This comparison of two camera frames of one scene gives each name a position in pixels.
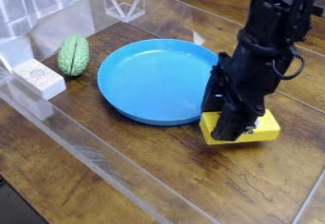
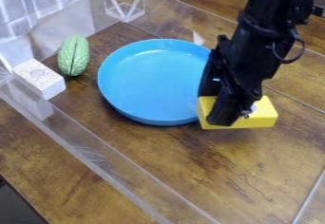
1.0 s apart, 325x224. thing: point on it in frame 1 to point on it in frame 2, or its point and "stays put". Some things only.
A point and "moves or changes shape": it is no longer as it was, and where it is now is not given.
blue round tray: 152,81 stays put
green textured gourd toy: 73,55 stays put
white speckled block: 37,79 stays put
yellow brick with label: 263,130 moves or changes shape
